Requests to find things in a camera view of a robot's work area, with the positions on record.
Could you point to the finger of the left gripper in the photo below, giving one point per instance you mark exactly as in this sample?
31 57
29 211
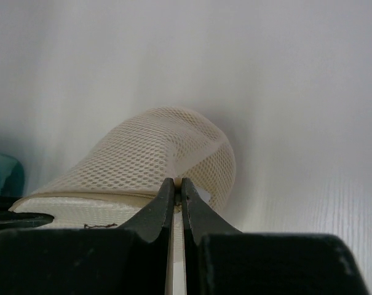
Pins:
10 220

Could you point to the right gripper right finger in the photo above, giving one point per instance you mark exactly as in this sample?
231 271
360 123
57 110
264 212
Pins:
206 235

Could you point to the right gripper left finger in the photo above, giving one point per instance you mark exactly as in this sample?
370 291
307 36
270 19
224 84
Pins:
149 266

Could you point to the beige mesh laundry bag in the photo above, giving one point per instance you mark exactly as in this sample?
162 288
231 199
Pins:
125 170

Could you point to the teal plastic basket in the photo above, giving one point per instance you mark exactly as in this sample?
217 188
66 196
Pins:
12 176

